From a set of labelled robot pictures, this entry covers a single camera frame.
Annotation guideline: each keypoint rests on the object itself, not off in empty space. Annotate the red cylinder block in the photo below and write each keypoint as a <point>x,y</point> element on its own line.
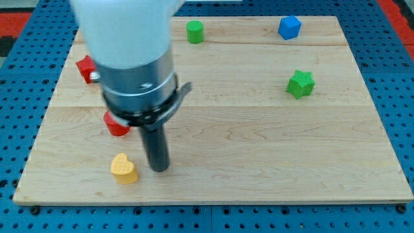
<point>113,126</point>

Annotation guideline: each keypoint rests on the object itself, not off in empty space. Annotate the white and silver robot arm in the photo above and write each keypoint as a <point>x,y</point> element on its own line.
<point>130,43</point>

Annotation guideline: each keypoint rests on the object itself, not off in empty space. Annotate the wooden board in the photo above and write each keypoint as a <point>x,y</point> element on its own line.
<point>238,138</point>

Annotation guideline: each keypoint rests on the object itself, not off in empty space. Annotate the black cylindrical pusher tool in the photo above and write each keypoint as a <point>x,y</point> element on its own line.
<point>150,123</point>

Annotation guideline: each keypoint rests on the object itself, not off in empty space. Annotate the green cylinder block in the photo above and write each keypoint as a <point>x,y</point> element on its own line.
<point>195,32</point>

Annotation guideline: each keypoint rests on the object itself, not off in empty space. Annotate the green star block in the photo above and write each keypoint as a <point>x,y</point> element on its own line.
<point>300,84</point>

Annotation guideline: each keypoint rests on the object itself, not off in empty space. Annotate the yellow heart block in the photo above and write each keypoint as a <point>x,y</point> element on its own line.
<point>123,170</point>

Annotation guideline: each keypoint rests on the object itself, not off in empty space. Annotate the blue cube block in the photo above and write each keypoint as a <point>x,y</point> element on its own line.
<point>289,27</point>

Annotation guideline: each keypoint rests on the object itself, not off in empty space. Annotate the red star block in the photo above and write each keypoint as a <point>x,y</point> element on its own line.
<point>86,66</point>

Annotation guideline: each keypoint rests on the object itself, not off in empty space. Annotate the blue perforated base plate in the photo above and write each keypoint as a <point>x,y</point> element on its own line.
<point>32,69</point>

